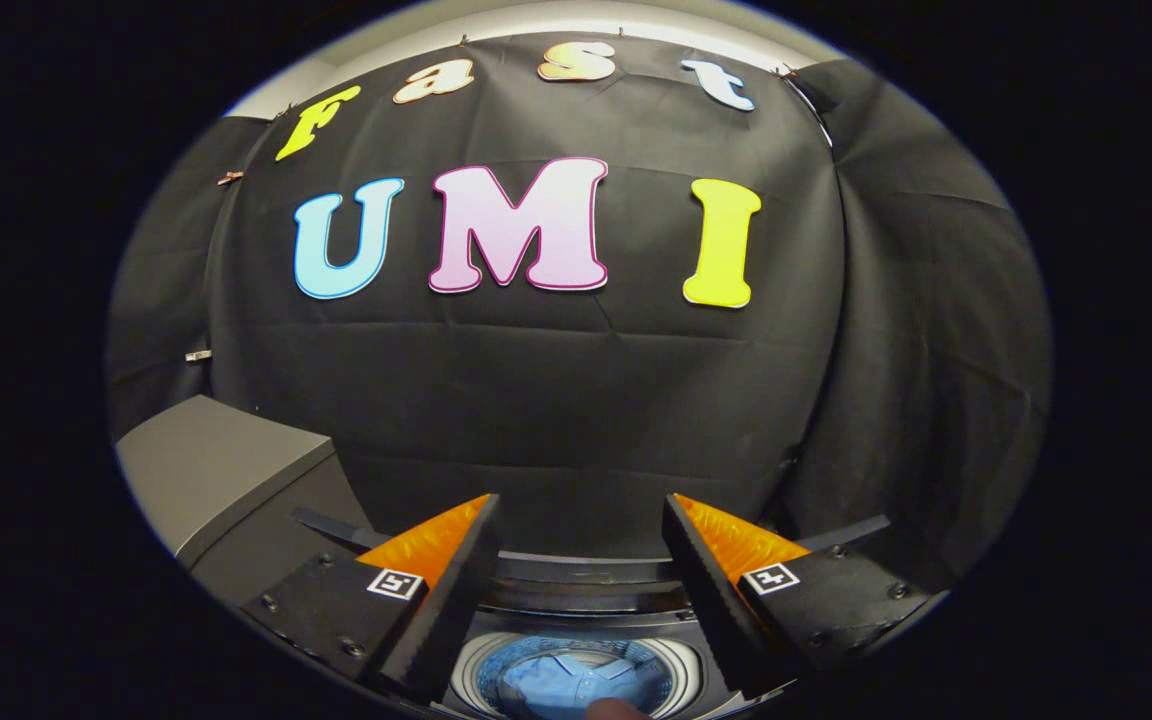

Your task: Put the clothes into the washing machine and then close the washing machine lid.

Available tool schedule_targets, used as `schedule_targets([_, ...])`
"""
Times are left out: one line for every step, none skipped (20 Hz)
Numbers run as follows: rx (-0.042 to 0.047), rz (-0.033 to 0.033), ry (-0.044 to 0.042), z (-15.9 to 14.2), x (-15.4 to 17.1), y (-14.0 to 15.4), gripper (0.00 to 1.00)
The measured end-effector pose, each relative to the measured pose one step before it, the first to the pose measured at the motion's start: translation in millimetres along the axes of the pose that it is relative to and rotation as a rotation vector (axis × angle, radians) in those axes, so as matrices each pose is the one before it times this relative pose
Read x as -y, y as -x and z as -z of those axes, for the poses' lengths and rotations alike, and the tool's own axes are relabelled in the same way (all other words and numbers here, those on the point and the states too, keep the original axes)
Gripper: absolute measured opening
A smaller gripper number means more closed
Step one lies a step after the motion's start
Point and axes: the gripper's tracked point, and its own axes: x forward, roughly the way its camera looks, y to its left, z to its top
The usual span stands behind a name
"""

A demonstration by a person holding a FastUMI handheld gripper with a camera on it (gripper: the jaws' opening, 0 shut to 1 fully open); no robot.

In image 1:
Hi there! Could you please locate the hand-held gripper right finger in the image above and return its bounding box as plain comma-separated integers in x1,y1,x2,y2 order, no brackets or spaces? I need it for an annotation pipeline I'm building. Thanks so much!
661,493,947,703

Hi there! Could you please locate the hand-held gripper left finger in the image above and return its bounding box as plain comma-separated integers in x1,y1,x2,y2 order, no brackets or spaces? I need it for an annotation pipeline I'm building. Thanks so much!
241,493,504,706

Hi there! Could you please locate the light blue polo shirt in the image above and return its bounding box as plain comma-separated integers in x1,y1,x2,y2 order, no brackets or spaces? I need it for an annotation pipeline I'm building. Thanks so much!
501,650,659,719

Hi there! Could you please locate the dark washing machine lid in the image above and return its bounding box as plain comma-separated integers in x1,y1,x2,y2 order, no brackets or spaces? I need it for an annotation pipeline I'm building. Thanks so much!
291,505,894,601

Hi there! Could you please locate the grey cabinet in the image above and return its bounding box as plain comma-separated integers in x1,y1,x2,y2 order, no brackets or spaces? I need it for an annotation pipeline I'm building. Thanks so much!
116,395,379,608

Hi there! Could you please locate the row of dark backdrop clips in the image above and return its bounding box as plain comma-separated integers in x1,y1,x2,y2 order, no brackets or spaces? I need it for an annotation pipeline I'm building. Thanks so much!
276,28,799,119

